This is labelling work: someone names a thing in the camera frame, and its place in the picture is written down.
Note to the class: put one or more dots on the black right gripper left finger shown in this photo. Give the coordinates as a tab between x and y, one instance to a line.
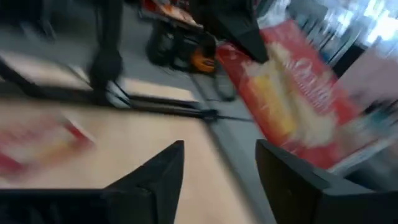
140	199

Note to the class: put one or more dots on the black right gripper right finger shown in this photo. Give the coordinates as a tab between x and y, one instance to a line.
295	193

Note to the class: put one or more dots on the black and orange vacuum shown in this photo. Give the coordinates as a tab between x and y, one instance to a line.
174	46

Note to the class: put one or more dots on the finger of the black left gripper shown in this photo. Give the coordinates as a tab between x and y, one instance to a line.
248	40

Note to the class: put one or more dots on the red Orville popcorn bag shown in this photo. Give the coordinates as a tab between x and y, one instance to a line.
295	102
37	146

